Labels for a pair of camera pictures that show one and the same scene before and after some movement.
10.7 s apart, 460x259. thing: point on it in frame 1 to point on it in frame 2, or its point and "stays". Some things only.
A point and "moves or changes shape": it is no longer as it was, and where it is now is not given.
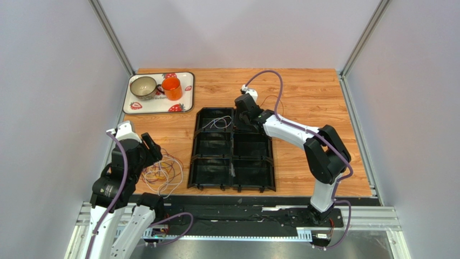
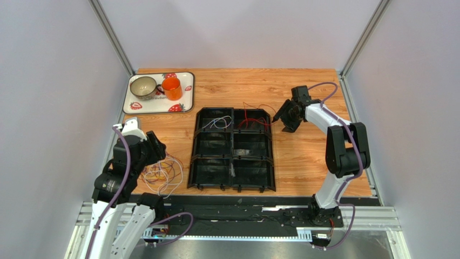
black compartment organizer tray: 226,155 stays
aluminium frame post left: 111,35 stays
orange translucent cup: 172,87 stays
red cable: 277,97 moves or changes shape
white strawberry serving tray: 159,104 stays
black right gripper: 245,117 to 288,114
